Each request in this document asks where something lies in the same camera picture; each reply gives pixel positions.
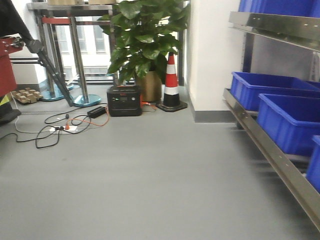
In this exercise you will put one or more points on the black power adapter brick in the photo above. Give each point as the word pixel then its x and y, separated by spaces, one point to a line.
pixel 96 112

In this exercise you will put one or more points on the black tripod leg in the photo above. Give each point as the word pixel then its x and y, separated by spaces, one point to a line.
pixel 11 23

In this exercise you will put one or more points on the brown cardboard packing pieces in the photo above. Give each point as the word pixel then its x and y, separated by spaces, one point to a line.
pixel 27 95

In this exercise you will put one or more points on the steel table with red bar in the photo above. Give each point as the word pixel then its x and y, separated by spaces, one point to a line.
pixel 94 46

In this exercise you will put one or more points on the orange white traffic cone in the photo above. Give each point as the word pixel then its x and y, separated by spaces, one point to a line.
pixel 171 98

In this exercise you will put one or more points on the steel rack rail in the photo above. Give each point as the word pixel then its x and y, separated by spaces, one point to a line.
pixel 305 194
pixel 300 31

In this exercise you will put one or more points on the black portable power station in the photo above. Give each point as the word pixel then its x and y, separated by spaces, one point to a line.
pixel 124 101

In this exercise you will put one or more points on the blue bin near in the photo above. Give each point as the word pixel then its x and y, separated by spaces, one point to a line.
pixel 313 170

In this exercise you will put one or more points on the red robot base panel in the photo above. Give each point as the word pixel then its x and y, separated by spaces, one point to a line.
pixel 8 45

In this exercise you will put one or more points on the blue bin middle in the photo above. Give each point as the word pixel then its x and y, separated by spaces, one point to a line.
pixel 290 121

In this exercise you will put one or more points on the blue bin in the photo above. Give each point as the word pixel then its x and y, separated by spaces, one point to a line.
pixel 313 170
pixel 246 87
pixel 290 121

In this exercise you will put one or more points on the steel rack lower rail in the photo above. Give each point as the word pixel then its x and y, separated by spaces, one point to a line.
pixel 305 194

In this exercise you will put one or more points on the green potted plant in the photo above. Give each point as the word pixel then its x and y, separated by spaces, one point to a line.
pixel 143 31

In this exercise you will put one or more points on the steel rack upper rail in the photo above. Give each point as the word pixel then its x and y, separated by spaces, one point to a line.
pixel 300 31

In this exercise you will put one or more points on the blue bin far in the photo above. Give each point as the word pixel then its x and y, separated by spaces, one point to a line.
pixel 246 87

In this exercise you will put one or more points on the white power strip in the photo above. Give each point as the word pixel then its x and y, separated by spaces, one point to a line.
pixel 64 129

